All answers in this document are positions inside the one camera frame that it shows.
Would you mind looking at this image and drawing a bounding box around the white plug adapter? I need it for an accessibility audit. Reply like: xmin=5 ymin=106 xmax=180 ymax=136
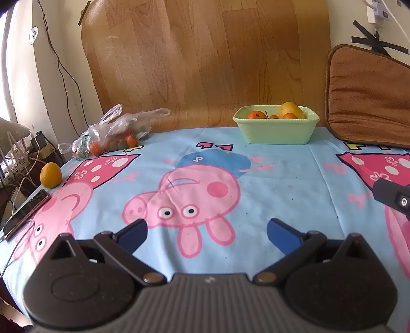
xmin=367 ymin=2 xmax=382 ymax=24

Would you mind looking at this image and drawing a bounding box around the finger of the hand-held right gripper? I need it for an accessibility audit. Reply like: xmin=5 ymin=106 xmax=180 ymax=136
xmin=372 ymin=178 xmax=410 ymax=221

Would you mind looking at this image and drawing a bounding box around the clear plastic bag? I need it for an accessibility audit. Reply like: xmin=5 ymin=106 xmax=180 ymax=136
xmin=58 ymin=104 xmax=171 ymax=161

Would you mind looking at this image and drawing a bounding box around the wood pattern sheet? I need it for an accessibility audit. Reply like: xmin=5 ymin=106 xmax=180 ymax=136
xmin=80 ymin=0 xmax=331 ymax=134

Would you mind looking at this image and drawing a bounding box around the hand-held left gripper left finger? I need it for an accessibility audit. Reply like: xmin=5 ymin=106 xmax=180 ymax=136
xmin=42 ymin=218 xmax=168 ymax=286

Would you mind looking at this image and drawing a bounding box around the yellow-orange citrus fruit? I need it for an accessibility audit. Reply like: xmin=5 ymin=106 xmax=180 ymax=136
xmin=40 ymin=162 xmax=63 ymax=189

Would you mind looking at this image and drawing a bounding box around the cartoon pig printed blanket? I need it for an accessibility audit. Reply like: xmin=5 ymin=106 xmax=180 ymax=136
xmin=0 ymin=126 xmax=410 ymax=324

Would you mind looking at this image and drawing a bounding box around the yellow lemon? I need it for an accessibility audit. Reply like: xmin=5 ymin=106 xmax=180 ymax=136
xmin=278 ymin=102 xmax=306 ymax=120

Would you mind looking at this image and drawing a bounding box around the white power strip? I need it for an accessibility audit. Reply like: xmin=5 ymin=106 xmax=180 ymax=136
xmin=380 ymin=0 xmax=396 ymax=20

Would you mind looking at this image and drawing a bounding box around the black wall cable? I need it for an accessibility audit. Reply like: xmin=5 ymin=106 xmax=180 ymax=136
xmin=36 ymin=0 xmax=89 ymax=137

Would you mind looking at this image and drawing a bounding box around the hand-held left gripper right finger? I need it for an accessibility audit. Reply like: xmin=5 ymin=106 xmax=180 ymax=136
xmin=253 ymin=218 xmax=379 ymax=286

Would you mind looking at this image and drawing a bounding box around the black tape cross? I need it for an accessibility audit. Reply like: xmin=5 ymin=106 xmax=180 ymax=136
xmin=351 ymin=20 xmax=408 ymax=57

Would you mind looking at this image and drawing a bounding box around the brown seat cushion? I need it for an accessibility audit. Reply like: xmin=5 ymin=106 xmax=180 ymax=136
xmin=325 ymin=44 xmax=410 ymax=150

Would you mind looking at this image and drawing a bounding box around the dark cloth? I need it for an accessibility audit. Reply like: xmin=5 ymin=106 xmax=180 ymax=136
xmin=0 ymin=299 xmax=34 ymax=333

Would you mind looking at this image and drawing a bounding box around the white wire rack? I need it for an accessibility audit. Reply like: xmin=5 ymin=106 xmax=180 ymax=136
xmin=0 ymin=128 xmax=43 ymax=188

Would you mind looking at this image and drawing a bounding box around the light green rectangular bowl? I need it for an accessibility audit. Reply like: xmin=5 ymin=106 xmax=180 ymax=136
xmin=233 ymin=105 xmax=321 ymax=145

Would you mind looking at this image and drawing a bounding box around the white power adapter with cable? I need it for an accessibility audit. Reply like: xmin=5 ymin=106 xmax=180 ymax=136
xmin=362 ymin=0 xmax=410 ymax=37

